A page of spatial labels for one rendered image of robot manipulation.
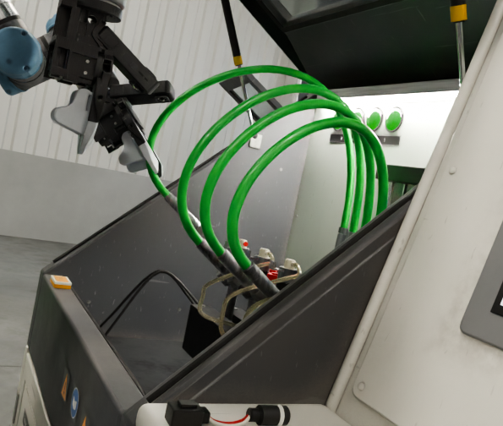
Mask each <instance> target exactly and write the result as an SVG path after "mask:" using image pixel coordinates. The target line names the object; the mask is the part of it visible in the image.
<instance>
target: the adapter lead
mask: <svg viewBox="0 0 503 426"><path fill-rule="evenodd" d="M290 417H291V413H290V410H289V408H288V407H287V406H282V405H258V406H257V407H249V408H248V409H247V412H246V416H245V417H244V418H241V419H239V420H237V421H232V422H224V421H219V420H216V419H214V418H212V417H211V416H210V412H209V410H208V409H207V408H206V407H201V406H200V405H199V403H198V402H196V401H194V400H178V401H168V402H167V409H166V413H165V419H166V421H167V423H168V424H169V426H201V425H202V423H209V421H210V422H211V423H213V424H215V425H217V426H242V425H244V424H246V423H247V422H256V423H257V424H258V425H275V426H286V425H288V423H289V421H290Z"/></svg>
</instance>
